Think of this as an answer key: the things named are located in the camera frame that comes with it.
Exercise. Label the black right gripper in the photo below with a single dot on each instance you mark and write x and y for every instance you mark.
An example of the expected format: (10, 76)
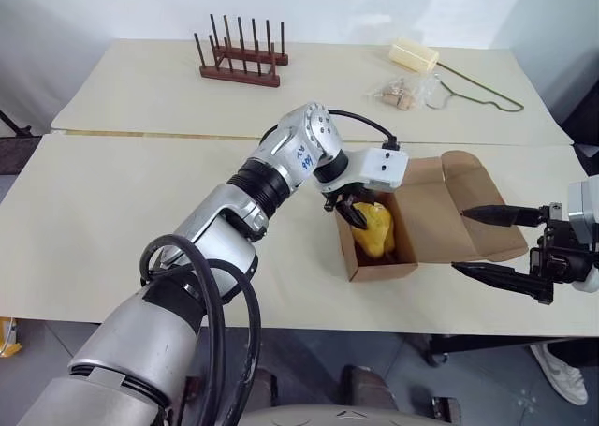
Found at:
(561, 257)

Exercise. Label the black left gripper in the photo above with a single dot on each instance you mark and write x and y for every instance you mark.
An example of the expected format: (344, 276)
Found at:
(348, 194)

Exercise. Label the yellow item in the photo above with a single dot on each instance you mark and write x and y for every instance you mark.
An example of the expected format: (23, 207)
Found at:
(374, 231)

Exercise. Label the brown cardboard box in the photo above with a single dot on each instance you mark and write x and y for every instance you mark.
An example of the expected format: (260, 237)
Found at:
(430, 220)

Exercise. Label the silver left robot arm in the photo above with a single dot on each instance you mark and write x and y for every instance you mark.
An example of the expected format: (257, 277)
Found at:
(220, 220)

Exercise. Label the dark trouser leg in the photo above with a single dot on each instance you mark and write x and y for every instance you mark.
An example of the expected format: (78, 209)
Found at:
(578, 351)

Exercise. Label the clear bag of wooden pieces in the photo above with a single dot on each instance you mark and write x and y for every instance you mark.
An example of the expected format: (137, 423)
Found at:
(398, 96)

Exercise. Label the black table caster wheel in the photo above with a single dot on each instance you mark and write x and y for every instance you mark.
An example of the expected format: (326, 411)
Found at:
(434, 351)

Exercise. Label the white shoe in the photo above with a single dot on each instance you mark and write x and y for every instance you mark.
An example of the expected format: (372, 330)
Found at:
(561, 374)

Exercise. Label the pale yellow ribbed block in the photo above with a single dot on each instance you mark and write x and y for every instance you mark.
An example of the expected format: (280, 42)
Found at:
(414, 56)

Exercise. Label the dark wooden peg rack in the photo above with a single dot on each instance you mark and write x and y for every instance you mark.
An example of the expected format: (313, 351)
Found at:
(241, 72)

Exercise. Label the grey robot torso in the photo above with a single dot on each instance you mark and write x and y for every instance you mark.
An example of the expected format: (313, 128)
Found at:
(346, 414)

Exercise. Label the black tripod stand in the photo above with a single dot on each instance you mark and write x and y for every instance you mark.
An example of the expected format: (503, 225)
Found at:
(11, 126)

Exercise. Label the yellow object on floor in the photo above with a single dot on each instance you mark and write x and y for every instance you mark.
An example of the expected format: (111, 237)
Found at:
(8, 339)

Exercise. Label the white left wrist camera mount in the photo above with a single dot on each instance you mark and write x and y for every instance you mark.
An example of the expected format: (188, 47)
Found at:
(379, 166)

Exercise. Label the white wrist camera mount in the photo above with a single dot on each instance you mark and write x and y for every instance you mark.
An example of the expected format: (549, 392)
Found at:
(379, 166)
(582, 210)

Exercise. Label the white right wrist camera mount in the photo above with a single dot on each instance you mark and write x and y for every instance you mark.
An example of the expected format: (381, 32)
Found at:
(582, 210)

